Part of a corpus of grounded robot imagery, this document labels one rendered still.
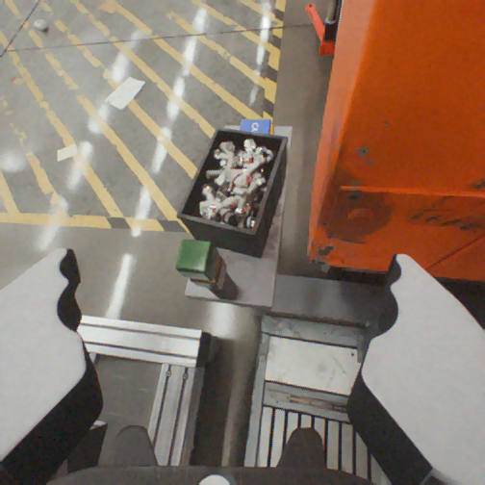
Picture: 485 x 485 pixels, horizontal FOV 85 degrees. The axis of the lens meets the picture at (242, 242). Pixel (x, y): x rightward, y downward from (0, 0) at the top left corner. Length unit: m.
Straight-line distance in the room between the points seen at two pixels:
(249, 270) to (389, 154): 0.35
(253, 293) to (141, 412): 0.46
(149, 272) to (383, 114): 1.00
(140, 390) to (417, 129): 0.78
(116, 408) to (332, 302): 0.64
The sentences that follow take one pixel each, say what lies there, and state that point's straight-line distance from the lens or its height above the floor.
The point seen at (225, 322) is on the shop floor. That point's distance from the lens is 0.96.
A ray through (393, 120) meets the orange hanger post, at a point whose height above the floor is 0.81.
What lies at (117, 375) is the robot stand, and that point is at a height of 0.21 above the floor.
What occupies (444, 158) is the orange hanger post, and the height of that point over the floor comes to 0.78.
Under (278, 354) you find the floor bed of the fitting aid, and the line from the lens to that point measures 0.86.
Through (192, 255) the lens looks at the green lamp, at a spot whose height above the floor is 0.66.
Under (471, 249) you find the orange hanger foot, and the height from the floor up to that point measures 0.63.
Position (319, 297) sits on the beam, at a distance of 0.82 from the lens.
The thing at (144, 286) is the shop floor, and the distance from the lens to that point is 1.09.
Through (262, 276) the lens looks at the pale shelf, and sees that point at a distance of 0.50.
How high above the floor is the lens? 0.93
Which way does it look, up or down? 66 degrees down
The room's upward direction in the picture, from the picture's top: 21 degrees counter-clockwise
